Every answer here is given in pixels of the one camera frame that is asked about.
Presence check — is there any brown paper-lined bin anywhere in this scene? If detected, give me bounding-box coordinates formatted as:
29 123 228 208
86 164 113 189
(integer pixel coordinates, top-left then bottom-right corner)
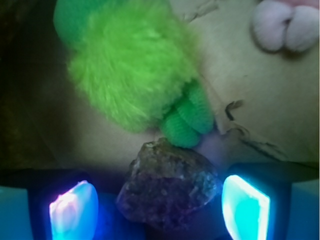
0 0 320 172

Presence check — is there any green fuzzy plush toy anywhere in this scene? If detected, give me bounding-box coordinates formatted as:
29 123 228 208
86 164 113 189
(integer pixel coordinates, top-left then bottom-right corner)
53 0 214 148

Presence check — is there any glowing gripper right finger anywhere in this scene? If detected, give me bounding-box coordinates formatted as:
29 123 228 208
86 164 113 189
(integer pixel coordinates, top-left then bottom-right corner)
221 163 293 240

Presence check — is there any brown rough rock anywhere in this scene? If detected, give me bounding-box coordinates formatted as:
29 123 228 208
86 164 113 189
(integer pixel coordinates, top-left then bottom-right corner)
116 137 223 232

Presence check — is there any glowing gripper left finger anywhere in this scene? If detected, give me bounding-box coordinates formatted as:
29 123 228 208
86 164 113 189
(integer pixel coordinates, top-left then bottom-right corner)
27 171 111 240

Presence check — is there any pink plush bunny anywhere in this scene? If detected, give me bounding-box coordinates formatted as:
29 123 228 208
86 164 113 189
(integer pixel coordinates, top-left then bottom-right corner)
251 0 320 53

